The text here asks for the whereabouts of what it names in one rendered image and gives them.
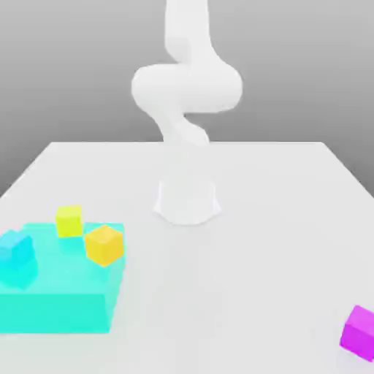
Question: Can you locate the small cyan cube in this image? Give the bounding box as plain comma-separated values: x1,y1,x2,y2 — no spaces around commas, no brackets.
0,229,39,290

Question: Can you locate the large turquoise box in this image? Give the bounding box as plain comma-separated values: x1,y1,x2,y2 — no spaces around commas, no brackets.
0,221,126,335

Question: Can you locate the small magenta cube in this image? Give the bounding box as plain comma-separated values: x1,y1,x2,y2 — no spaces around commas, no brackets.
339,304,374,362

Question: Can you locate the small orange-yellow cube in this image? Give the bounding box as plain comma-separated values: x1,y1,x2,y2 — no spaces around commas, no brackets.
84,224,125,268

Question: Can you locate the small yellow-green cube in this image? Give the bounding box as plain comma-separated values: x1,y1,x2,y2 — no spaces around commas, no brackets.
55,205,84,238

